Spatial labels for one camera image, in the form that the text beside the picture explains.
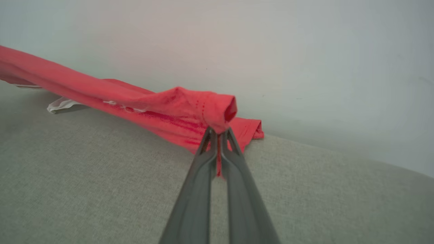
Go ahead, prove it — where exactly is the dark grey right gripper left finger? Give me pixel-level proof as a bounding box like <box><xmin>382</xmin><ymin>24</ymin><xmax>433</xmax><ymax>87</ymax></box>
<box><xmin>159</xmin><ymin>127</ymin><xmax>218</xmax><ymax>244</ymax></box>

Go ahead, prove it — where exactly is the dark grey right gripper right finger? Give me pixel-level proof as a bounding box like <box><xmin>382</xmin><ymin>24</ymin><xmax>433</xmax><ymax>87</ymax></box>
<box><xmin>220</xmin><ymin>127</ymin><xmax>281</xmax><ymax>244</ymax></box>

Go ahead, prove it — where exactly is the red garment with white trim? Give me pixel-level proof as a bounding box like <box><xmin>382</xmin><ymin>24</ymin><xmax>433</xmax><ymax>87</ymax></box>
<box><xmin>0</xmin><ymin>45</ymin><xmax>264</xmax><ymax>178</ymax></box>

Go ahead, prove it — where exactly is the grey fabric sofa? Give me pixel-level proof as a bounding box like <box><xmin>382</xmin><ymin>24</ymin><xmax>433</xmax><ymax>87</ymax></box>
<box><xmin>0</xmin><ymin>81</ymin><xmax>434</xmax><ymax>244</ymax></box>

